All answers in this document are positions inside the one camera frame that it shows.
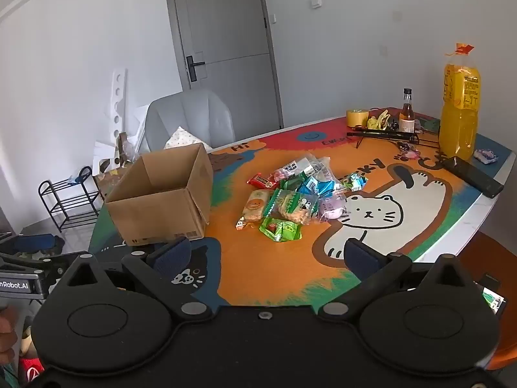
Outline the orange chair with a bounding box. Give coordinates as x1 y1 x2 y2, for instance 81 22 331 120
458 230 517 371

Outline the black folding stand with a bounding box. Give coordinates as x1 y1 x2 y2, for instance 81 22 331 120
346 128 419 148

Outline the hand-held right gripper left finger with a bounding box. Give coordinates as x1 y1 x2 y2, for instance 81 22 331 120
57 236 213 325

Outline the blue snack packet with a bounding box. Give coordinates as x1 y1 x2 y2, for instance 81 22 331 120
301 176 337 197

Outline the yellow tape roll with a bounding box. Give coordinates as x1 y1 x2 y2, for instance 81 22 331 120
346 108 371 128

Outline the grey padded chair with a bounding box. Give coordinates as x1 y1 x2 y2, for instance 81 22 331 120
143 88 237 156

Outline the brown cardboard box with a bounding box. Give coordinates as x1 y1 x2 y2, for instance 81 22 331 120
104 142 215 247

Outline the white foam board with holes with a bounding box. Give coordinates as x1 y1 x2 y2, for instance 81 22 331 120
92 67 151 175

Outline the dotted white cushion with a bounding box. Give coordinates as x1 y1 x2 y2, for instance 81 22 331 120
164 126 213 153

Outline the green white cracker packet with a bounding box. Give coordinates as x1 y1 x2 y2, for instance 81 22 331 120
264 188 320 225

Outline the dark green clear snack packet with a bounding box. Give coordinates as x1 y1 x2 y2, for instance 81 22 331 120
280 176 308 191

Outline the grey door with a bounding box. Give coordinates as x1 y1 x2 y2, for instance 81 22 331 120
163 0 284 131

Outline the small teal snack packet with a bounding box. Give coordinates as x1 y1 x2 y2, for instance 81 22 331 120
343 172 369 193

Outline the black shoe rack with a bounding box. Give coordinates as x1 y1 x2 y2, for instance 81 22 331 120
38 166 101 233

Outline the red shoe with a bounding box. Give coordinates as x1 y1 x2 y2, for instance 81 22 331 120
18 358 46 385

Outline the black phone with lit screen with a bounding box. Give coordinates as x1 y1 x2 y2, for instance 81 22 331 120
477 277 508 318

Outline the printed cardboard box with junk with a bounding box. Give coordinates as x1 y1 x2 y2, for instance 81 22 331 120
94 131 140 199

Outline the orange round biscuit packet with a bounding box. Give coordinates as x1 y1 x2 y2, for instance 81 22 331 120
241 189 272 223

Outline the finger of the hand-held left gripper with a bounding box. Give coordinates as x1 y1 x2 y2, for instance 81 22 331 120
0 253 75 280
0 232 66 256

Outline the purple snack packet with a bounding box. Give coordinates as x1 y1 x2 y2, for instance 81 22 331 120
318 194 349 224

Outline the bright green snack packet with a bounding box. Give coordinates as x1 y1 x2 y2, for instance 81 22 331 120
258 217 303 243

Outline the black door handle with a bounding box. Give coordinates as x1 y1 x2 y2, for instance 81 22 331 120
186 55 206 82

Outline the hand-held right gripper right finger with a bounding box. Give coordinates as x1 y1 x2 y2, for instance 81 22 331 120
319 238 480 325

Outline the person's left hand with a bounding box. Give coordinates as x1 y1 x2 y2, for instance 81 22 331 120
0 314 19 366

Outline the small glass bottle brown liquid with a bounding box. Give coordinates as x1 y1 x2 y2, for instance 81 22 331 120
398 88 417 134

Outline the black remote control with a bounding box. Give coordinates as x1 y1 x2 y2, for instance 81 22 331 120
442 156 505 200

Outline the black white label snack packet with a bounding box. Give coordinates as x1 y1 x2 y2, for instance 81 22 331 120
283 156 320 177

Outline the large orange juice bottle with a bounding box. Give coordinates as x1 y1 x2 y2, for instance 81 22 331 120
438 42 482 162

